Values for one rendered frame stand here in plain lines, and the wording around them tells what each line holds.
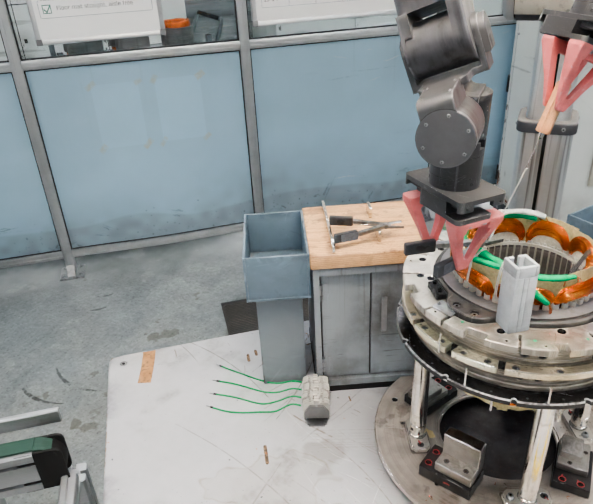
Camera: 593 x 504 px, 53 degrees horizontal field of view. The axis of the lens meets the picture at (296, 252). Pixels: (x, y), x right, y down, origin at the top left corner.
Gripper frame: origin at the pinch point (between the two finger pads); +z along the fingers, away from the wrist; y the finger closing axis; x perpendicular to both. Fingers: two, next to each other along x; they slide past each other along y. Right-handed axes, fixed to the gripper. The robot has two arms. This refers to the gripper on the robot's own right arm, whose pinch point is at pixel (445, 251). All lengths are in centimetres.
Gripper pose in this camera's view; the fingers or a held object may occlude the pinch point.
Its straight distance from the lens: 73.4
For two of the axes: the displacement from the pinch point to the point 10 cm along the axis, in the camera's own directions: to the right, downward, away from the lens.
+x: 9.0, -2.3, 3.7
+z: 0.2, 8.7, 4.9
